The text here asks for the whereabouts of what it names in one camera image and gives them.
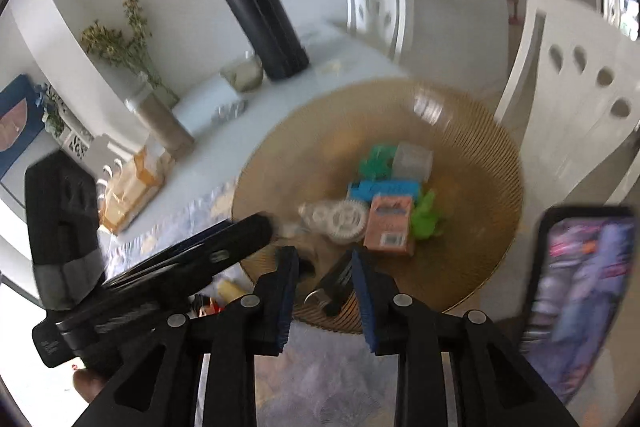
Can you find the white charger plug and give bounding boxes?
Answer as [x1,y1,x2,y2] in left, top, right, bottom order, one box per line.
[391,143,434,182]

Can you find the pink cardboard box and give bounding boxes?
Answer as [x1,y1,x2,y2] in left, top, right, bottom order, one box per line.
[362,194,417,258]

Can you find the teal green jelly toy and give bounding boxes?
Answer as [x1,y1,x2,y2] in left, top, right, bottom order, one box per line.
[359,144,398,182]

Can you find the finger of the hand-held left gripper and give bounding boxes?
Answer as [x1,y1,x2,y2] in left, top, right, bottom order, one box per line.
[102,213,274,303]

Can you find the yellow cylinder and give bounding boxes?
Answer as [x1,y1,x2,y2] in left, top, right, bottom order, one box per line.
[217,279,251,305]

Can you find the blue artificial flowers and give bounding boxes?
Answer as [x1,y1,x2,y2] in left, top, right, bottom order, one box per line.
[32,83,66,138]

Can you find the red figure toy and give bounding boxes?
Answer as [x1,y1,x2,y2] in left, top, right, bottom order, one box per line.
[192,294,223,318]

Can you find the smartphone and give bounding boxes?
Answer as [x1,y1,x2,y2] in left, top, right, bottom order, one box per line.
[520,205,638,405]

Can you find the black lighter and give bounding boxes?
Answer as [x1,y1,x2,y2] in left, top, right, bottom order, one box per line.
[302,252,362,317]

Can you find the white carved shelf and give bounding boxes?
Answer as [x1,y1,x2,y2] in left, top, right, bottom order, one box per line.
[57,122,96,162]

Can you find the amber ribbed glass bowl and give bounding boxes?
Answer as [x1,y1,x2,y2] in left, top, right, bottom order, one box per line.
[231,78,525,335]

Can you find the gold thermos flask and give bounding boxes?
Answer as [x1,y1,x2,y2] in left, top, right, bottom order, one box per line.
[125,97,197,162]

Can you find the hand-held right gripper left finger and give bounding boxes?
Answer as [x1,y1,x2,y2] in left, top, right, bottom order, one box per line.
[72,246,301,427]

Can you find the tall black thermos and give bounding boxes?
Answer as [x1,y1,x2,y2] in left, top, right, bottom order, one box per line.
[201,0,311,82]

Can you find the blue lighter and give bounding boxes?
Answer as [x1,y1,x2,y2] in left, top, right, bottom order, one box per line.
[347,178,422,202]

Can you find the lime green jelly toy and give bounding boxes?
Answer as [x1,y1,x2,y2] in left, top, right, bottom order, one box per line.
[411,189,446,242]

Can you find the white chair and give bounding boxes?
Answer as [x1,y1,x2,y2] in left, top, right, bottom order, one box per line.
[95,134,146,195]
[345,0,416,62]
[492,0,640,208]

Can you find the leaf patterned tablecloth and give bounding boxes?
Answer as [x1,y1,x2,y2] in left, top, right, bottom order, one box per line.
[97,177,501,427]

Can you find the clear correction tape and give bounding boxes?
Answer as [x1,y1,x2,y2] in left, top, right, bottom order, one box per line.
[298,200,368,242]

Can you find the small glass cup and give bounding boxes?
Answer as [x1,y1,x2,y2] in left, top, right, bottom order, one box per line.
[220,54,265,94]

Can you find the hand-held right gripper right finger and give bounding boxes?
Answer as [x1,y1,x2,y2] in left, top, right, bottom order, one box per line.
[350,249,581,427]

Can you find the person's left hand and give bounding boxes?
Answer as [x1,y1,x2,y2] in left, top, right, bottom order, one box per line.
[72,368,108,404]

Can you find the yellow flowers in vase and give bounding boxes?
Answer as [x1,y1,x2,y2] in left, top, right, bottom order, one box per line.
[81,0,180,108]

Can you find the orange tissue pack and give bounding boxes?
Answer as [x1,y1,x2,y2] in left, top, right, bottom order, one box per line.
[98,147,176,235]

